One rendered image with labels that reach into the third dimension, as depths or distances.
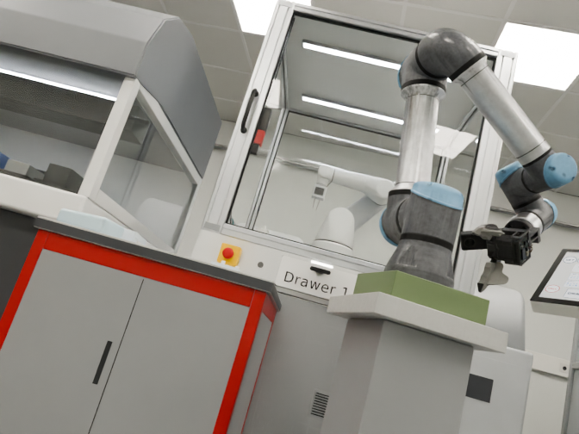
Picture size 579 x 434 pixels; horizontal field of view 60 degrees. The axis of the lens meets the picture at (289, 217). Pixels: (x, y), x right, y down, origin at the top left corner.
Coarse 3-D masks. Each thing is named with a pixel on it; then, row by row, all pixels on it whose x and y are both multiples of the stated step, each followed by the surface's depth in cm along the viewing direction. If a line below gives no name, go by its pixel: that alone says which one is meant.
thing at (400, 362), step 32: (352, 320) 110; (384, 320) 95; (416, 320) 92; (448, 320) 94; (352, 352) 104; (384, 352) 94; (416, 352) 95; (448, 352) 97; (352, 384) 99; (384, 384) 93; (416, 384) 94; (448, 384) 96; (352, 416) 94; (384, 416) 92; (416, 416) 93; (448, 416) 94
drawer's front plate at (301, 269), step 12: (288, 264) 180; (300, 264) 180; (312, 264) 180; (288, 276) 179; (300, 276) 179; (312, 276) 179; (324, 276) 179; (336, 276) 179; (348, 276) 179; (300, 288) 178; (312, 288) 178; (324, 288) 178; (336, 288) 178; (348, 288) 177
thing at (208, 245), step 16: (208, 240) 185; (224, 240) 185; (240, 240) 185; (192, 256) 183; (208, 256) 183; (240, 256) 183; (256, 256) 183; (272, 256) 183; (288, 256) 183; (256, 272) 181; (272, 272) 181; (352, 272) 181; (288, 288) 180
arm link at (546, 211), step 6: (540, 198) 129; (528, 204) 128; (534, 204) 128; (540, 204) 128; (546, 204) 130; (552, 204) 131; (516, 210) 131; (522, 210) 129; (528, 210) 128; (534, 210) 127; (540, 210) 128; (546, 210) 128; (552, 210) 130; (540, 216) 126; (546, 216) 127; (552, 216) 129; (546, 222) 127; (552, 222) 130; (546, 228) 128
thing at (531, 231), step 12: (504, 228) 121; (516, 228) 124; (528, 228) 122; (492, 240) 119; (504, 240) 117; (516, 240) 115; (528, 240) 116; (540, 240) 122; (492, 252) 120; (504, 252) 118; (516, 252) 115; (528, 252) 117; (516, 264) 117
